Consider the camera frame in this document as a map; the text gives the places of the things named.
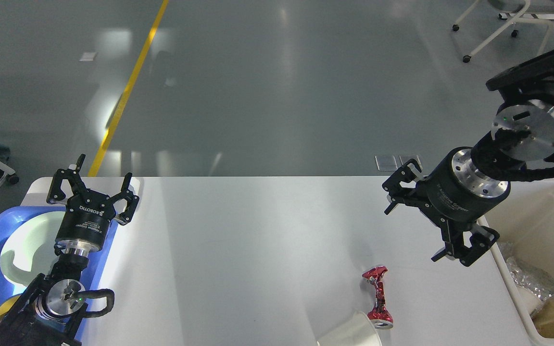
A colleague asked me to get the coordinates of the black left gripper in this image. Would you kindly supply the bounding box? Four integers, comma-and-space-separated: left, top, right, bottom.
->
46, 154, 139, 254

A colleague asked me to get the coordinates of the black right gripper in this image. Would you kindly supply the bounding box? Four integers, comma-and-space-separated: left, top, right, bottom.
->
382, 147, 511, 267

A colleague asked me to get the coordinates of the foil sheet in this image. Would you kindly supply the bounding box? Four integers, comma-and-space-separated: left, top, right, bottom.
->
505, 256, 554, 302

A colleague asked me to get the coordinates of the crushed red soda can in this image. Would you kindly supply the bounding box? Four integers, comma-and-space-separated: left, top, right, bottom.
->
361, 265, 394, 329

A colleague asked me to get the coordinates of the white paper cup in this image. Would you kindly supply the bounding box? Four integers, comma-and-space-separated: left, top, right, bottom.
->
516, 285, 544, 318
316, 311, 382, 346

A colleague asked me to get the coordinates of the dark grey mug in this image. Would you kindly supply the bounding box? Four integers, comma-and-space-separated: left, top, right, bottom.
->
0, 294, 21, 322

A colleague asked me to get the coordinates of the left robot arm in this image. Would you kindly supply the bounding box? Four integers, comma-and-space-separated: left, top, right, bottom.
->
0, 155, 140, 346

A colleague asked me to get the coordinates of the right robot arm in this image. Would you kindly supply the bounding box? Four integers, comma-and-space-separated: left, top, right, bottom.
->
382, 50, 554, 267

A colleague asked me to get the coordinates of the floor outlet cover right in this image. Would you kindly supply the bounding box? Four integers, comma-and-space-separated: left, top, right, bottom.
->
399, 155, 424, 171

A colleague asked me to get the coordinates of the floor outlet cover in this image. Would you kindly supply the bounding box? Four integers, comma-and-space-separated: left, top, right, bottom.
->
399, 155, 424, 171
375, 155, 399, 172

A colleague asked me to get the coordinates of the floor outlet cover left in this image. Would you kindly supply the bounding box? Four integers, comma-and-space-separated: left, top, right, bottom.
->
375, 155, 399, 172

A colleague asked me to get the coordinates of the beige waste bin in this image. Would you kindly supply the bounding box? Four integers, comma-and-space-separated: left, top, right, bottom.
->
479, 179, 554, 346

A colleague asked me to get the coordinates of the white office chair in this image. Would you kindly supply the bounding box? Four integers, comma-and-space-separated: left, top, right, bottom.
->
452, 0, 554, 64

